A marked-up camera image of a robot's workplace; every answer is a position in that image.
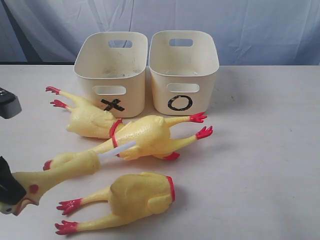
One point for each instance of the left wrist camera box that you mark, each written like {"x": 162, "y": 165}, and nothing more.
{"x": 9, "y": 104}

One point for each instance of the blue-grey backdrop curtain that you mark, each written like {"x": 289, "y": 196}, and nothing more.
{"x": 245, "y": 32}

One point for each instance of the cream bin marked X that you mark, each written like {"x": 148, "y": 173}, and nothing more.
{"x": 111, "y": 70}

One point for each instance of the headless yellow chicken body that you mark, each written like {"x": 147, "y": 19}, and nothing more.
{"x": 131, "y": 197}

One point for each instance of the yellow rubber chicken rear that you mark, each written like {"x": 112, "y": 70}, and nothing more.
{"x": 86, "y": 119}

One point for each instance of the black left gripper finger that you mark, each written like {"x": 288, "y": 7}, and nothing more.
{"x": 11, "y": 191}

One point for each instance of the yellow rubber chicken whole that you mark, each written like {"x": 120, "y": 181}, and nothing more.
{"x": 153, "y": 137}

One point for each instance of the cream bin marked O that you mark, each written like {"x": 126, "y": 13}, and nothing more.
{"x": 183, "y": 66}

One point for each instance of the broken chicken head and neck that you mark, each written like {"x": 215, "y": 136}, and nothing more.
{"x": 38, "y": 183}

